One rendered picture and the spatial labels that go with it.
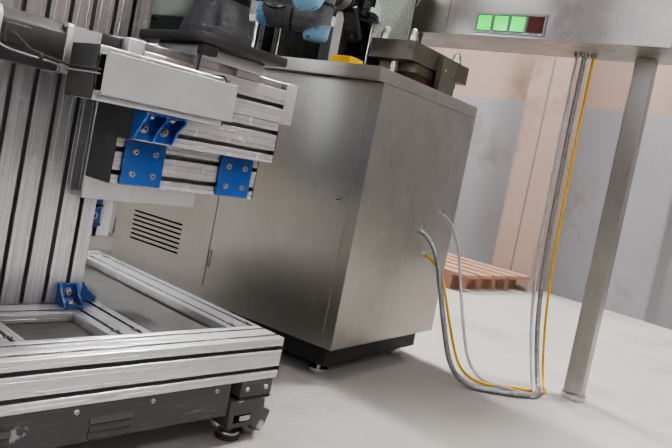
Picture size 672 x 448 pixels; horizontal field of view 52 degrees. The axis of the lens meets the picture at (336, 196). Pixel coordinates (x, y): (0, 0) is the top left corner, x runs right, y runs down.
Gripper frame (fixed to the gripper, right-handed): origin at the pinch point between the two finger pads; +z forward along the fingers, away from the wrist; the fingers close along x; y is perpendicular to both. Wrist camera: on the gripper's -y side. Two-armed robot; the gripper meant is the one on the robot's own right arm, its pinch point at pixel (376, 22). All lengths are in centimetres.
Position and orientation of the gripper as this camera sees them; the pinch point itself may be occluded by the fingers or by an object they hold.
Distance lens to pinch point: 234.4
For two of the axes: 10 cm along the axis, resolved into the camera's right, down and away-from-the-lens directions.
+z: 5.6, 0.6, 8.2
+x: -8.0, -1.9, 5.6
